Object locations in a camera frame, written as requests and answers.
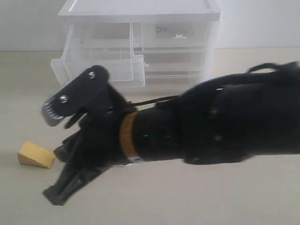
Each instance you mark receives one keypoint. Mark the white translucent drawer cabinet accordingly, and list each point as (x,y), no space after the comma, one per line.
(149,11)

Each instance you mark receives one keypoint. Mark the bottom wide translucent drawer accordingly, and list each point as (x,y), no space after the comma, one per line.
(174,83)

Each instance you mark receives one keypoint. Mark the middle wide translucent drawer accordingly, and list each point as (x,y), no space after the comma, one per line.
(178,61)

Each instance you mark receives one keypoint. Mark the black binder clip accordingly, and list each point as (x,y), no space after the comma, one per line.
(160,30)

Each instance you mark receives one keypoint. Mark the wide translucent drawer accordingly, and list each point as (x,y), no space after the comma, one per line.
(178,61)
(174,83)

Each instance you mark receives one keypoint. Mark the yellow cheese wedge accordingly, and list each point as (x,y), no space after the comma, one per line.
(31,154)

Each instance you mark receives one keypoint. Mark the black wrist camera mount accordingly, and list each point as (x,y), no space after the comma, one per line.
(75,95)

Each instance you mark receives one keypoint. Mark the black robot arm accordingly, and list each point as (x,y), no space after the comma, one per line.
(223,120)

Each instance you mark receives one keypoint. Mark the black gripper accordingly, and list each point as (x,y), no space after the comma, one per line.
(102,141)

